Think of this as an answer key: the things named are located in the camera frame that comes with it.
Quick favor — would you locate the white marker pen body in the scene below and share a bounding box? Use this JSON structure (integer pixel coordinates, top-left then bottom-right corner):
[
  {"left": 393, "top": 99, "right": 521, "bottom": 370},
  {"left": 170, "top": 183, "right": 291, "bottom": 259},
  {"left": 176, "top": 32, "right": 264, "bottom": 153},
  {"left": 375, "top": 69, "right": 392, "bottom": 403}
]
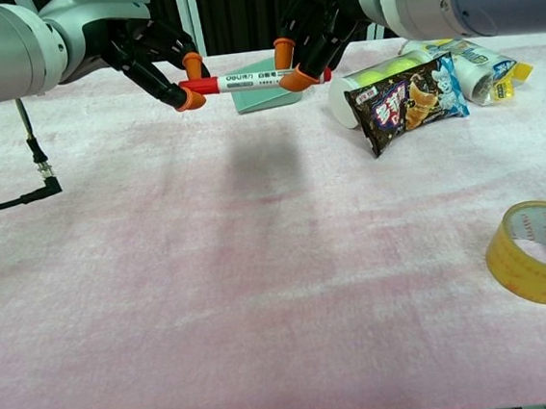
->
[{"left": 214, "top": 62, "right": 335, "bottom": 96}]

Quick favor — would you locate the white frame post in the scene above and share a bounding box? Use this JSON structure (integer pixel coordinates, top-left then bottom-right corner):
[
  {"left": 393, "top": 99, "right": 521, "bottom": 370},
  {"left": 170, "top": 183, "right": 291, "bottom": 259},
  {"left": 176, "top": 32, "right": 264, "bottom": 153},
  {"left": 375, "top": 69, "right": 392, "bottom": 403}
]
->
[{"left": 173, "top": 0, "right": 208, "bottom": 60}]

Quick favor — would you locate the brown snack bag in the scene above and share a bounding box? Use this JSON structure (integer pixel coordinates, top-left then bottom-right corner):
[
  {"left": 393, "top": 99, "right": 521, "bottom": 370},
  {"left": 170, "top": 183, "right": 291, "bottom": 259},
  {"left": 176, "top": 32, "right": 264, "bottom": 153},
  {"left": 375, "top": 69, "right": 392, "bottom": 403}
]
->
[{"left": 340, "top": 50, "right": 475, "bottom": 162}]

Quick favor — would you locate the clear tennis ball tube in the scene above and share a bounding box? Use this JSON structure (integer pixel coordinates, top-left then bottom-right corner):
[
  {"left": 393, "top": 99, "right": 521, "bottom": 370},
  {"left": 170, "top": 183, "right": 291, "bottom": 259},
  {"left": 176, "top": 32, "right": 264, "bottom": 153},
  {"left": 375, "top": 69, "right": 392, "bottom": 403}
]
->
[{"left": 325, "top": 47, "right": 440, "bottom": 132}]

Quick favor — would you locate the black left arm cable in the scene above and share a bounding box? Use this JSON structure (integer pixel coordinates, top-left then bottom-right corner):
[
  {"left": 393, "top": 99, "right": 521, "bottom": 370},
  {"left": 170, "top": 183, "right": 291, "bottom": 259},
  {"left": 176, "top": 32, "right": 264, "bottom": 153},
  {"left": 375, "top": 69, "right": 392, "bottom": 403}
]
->
[{"left": 0, "top": 94, "right": 65, "bottom": 216}]

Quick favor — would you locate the red marker cap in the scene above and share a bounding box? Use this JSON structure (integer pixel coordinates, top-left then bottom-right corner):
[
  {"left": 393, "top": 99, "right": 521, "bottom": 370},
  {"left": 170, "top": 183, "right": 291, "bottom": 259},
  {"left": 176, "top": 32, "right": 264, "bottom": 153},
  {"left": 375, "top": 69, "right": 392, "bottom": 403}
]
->
[{"left": 177, "top": 75, "right": 221, "bottom": 99}]

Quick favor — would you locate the yellow tape roll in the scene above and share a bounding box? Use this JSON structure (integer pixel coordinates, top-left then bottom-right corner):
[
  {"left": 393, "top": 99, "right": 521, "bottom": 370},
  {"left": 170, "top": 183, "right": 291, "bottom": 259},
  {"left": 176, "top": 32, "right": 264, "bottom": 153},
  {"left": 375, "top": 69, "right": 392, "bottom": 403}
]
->
[{"left": 480, "top": 198, "right": 546, "bottom": 312}]

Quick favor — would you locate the green plastic scoop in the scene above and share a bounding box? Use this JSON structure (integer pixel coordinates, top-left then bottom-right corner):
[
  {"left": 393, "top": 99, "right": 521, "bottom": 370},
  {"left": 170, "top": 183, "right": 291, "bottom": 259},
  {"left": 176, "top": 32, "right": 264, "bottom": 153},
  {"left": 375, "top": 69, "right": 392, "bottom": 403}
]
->
[{"left": 228, "top": 52, "right": 308, "bottom": 116}]

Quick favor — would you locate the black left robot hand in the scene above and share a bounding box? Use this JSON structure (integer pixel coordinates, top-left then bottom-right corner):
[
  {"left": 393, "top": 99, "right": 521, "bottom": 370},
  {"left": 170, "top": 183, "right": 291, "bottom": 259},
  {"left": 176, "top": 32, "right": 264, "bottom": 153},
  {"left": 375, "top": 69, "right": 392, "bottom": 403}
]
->
[{"left": 38, "top": 0, "right": 216, "bottom": 125}]

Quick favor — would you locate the white blue wrapped roll pack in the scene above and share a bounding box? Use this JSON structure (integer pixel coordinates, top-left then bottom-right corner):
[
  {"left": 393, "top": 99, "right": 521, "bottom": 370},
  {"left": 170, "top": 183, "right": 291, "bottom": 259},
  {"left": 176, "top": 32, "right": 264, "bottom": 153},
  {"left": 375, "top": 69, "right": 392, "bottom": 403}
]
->
[{"left": 400, "top": 29, "right": 524, "bottom": 115}]

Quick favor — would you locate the pink fluffy table cloth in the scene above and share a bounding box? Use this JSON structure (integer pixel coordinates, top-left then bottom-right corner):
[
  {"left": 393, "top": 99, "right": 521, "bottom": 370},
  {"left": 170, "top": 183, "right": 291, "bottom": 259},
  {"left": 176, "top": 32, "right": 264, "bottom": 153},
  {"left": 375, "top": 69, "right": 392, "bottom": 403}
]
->
[{"left": 0, "top": 21, "right": 546, "bottom": 409}]

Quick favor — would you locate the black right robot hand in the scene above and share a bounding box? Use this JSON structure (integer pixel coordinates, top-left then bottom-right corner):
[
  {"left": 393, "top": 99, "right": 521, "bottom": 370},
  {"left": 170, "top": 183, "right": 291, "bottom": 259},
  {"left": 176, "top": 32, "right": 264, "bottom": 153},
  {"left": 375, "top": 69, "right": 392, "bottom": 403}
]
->
[{"left": 269, "top": 0, "right": 391, "bottom": 93}]

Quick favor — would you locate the black curtain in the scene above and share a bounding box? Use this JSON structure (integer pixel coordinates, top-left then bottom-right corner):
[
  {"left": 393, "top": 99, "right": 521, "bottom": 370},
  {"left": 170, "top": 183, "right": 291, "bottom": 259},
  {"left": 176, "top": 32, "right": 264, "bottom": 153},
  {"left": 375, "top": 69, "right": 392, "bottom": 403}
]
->
[{"left": 30, "top": 0, "right": 403, "bottom": 74}]

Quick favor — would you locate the yellow plastic packet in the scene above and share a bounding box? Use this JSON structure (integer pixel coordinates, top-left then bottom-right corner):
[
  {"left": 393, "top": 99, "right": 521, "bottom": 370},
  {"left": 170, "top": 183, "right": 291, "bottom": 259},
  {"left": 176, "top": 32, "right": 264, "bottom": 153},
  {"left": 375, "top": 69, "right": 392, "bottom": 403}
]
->
[{"left": 486, "top": 59, "right": 537, "bottom": 103}]

